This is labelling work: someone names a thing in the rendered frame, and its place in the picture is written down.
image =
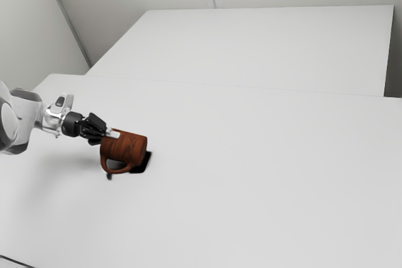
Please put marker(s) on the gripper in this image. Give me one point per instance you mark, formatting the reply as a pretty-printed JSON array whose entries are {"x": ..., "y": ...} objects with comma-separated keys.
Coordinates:
[{"x": 73, "y": 123}]

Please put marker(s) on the brown wooden mug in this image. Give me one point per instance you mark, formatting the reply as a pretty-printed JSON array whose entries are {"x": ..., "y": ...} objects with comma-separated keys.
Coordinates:
[{"x": 124, "y": 152}]

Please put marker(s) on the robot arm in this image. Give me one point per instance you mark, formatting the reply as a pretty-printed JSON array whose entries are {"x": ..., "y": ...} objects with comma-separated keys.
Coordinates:
[{"x": 22, "y": 117}]

